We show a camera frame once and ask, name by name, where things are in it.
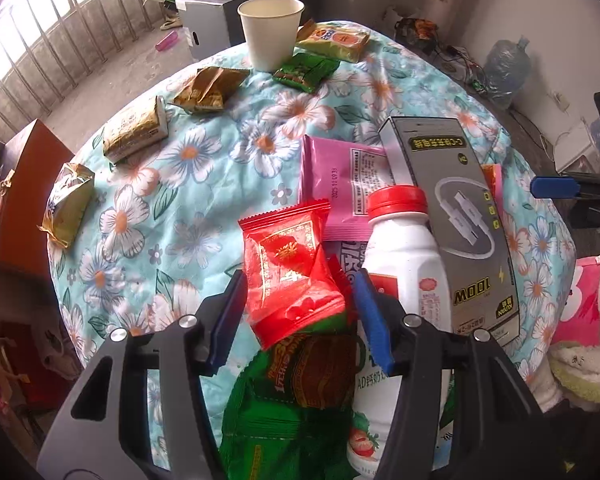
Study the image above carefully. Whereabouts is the crumpled gold snack packet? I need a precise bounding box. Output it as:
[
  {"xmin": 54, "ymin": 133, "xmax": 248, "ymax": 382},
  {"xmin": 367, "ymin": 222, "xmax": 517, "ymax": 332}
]
[{"xmin": 172, "ymin": 66, "xmax": 251, "ymax": 115}]

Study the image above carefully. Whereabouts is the red snack packet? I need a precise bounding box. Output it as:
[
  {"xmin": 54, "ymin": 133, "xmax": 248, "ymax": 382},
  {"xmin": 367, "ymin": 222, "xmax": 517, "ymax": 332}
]
[{"xmin": 237, "ymin": 200, "xmax": 353, "ymax": 351}]

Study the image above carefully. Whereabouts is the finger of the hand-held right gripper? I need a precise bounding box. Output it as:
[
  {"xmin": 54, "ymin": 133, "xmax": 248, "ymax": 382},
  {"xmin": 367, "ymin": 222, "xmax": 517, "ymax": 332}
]
[{"xmin": 530, "ymin": 172, "xmax": 600, "ymax": 201}]

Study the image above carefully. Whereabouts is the green snack bag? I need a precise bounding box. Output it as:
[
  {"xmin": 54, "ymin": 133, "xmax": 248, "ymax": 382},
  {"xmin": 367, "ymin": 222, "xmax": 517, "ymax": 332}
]
[{"xmin": 219, "ymin": 317, "xmax": 381, "ymax": 480}]

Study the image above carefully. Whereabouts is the pink packet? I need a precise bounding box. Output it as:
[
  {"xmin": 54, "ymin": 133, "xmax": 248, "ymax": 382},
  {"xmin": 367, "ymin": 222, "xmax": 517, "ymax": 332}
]
[{"xmin": 299, "ymin": 135, "xmax": 504, "ymax": 242}]

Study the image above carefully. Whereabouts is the small green snack packet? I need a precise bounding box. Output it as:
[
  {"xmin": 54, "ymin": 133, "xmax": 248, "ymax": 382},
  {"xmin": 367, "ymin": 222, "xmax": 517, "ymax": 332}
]
[{"xmin": 272, "ymin": 52, "xmax": 341, "ymax": 95}]

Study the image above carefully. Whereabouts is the yellow green fluffy cloth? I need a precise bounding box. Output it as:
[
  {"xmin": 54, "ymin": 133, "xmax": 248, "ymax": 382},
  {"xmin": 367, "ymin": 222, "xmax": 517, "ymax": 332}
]
[{"xmin": 550, "ymin": 360, "xmax": 600, "ymax": 408}]

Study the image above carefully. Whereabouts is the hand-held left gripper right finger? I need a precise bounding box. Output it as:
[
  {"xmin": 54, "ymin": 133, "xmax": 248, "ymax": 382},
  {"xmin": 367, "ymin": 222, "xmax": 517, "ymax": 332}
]
[{"xmin": 352, "ymin": 269, "xmax": 563, "ymax": 480}]

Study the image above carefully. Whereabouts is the white appliance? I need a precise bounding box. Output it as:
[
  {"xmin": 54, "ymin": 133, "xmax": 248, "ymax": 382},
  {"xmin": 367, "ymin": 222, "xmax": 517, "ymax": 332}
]
[{"xmin": 555, "ymin": 120, "xmax": 600, "ymax": 173}]

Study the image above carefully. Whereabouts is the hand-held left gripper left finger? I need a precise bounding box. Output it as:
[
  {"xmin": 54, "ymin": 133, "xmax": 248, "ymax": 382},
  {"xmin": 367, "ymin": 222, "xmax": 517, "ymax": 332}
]
[{"xmin": 36, "ymin": 269, "xmax": 248, "ymax": 480}]

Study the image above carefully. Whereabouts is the white milk bottle red cap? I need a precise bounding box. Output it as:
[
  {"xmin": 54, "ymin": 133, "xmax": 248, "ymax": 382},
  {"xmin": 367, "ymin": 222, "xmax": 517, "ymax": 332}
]
[{"xmin": 346, "ymin": 185, "xmax": 456, "ymax": 478}]

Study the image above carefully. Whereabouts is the metal window railing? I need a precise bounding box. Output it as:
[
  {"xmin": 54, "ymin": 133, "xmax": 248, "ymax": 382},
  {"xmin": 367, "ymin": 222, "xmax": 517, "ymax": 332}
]
[{"xmin": 0, "ymin": 0, "xmax": 156, "ymax": 131}]

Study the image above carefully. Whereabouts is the white paper cup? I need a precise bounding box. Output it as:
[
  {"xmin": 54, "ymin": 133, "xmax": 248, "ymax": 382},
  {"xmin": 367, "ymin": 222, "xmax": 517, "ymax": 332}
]
[{"xmin": 237, "ymin": 0, "xmax": 306, "ymax": 73}]

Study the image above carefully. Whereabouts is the large clear water jug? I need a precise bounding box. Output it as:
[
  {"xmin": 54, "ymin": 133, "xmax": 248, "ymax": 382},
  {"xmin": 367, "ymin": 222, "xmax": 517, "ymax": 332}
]
[{"xmin": 482, "ymin": 35, "xmax": 533, "ymax": 98}]

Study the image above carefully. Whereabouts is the grey cardboard box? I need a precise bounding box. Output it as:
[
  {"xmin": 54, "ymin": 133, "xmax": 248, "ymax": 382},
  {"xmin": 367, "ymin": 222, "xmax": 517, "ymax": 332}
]
[{"xmin": 378, "ymin": 116, "xmax": 521, "ymax": 341}]

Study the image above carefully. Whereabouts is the cream fluffy cloth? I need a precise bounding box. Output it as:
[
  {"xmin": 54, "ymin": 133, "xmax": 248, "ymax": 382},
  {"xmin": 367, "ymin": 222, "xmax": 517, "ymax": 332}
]
[{"xmin": 547, "ymin": 342, "xmax": 600, "ymax": 376}]

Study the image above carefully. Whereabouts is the grey cabinet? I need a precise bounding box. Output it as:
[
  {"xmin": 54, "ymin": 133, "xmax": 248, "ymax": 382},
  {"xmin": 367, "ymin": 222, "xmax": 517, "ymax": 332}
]
[{"xmin": 175, "ymin": 0, "xmax": 326, "ymax": 63}]

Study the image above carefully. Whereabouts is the orange snack pack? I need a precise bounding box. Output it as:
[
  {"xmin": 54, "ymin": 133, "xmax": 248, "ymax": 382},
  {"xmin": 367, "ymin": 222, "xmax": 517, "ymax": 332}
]
[{"xmin": 395, "ymin": 17, "xmax": 438, "ymax": 43}]

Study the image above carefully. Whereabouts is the yellow snack packet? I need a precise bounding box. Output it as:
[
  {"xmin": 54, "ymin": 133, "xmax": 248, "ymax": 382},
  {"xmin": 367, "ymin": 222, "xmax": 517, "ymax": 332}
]
[{"xmin": 295, "ymin": 19, "xmax": 371, "ymax": 63}]

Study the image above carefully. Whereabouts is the red gift bag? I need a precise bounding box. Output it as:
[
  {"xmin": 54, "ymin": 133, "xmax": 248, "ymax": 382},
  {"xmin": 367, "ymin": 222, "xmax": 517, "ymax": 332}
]
[{"xmin": 0, "ymin": 320, "xmax": 46, "ymax": 411}]

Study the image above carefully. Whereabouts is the floral blue blanket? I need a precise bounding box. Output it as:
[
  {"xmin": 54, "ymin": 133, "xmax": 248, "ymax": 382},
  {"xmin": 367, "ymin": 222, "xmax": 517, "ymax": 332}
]
[{"xmin": 45, "ymin": 20, "xmax": 576, "ymax": 480}]

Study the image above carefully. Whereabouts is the pink pillow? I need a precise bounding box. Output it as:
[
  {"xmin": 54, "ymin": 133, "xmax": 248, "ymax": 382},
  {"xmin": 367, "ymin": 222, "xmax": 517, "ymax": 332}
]
[{"xmin": 550, "ymin": 255, "xmax": 600, "ymax": 346}]

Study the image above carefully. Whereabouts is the red brown box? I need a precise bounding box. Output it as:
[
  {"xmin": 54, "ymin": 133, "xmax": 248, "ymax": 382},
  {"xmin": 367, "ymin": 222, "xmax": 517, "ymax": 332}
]
[{"xmin": 0, "ymin": 119, "xmax": 76, "ymax": 263}]

